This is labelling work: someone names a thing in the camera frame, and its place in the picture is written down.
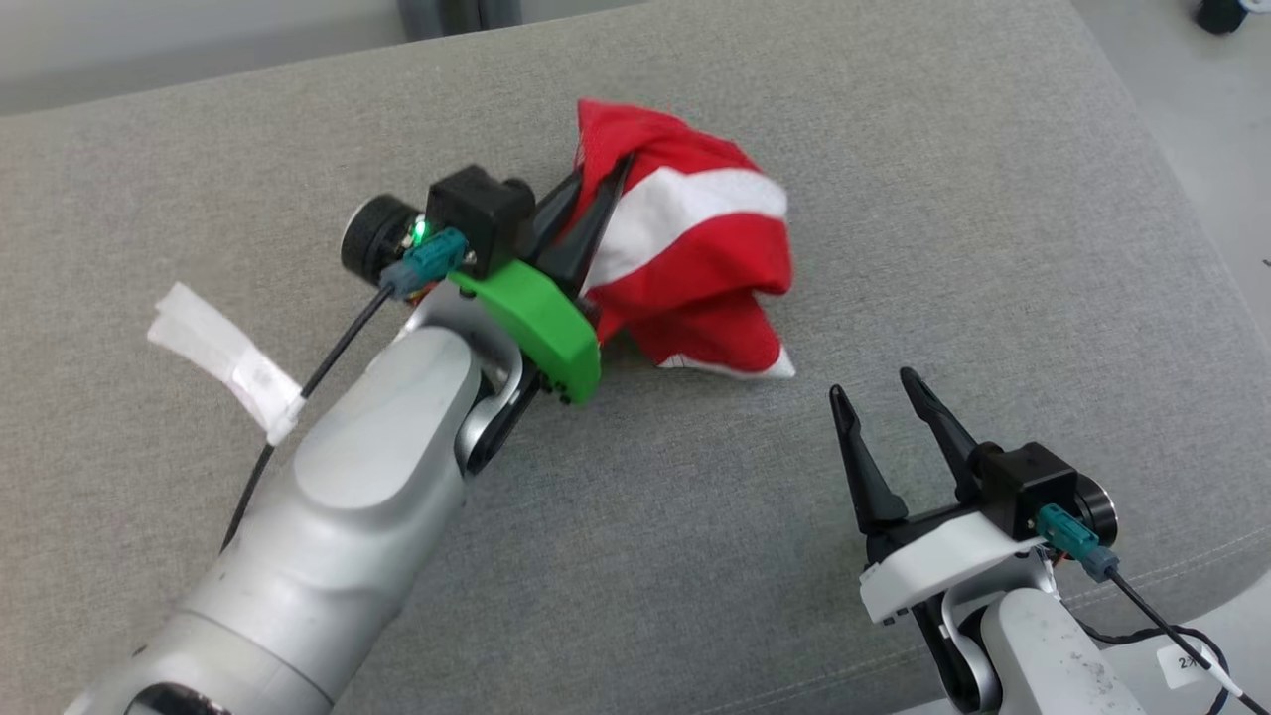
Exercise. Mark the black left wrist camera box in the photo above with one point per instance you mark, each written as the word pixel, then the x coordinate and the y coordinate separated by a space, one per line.
pixel 477 214

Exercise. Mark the grey partition post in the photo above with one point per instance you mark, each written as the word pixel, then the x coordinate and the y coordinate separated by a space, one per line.
pixel 457 15

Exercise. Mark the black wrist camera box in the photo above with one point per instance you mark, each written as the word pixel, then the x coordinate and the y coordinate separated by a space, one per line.
pixel 477 214
pixel 1028 487

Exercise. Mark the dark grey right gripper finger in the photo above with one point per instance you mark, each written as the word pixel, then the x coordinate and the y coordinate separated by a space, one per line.
pixel 869 487
pixel 953 442

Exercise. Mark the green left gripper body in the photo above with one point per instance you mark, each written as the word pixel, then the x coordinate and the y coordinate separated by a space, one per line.
pixel 546 328

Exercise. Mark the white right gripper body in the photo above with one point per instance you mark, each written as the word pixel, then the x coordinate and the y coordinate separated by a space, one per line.
pixel 933 566

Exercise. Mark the black round object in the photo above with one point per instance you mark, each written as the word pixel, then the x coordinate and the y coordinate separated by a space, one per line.
pixel 1219 12

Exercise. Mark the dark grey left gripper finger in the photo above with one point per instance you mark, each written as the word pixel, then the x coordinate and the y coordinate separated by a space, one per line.
pixel 591 233
pixel 556 214

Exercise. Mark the black cylindrical right gripper motor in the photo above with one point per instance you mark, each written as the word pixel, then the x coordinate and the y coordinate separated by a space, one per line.
pixel 1097 506

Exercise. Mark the red shorts with white stripe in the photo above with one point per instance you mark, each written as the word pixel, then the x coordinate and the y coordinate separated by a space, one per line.
pixel 695 268

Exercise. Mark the black cylindrical left gripper motor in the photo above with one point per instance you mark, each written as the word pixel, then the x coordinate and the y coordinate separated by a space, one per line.
pixel 372 238

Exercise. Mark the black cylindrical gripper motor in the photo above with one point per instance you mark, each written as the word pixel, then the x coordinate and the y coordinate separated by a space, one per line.
pixel 1097 506
pixel 372 238

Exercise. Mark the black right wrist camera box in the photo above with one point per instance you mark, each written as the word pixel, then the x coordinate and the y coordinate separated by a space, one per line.
pixel 1028 487

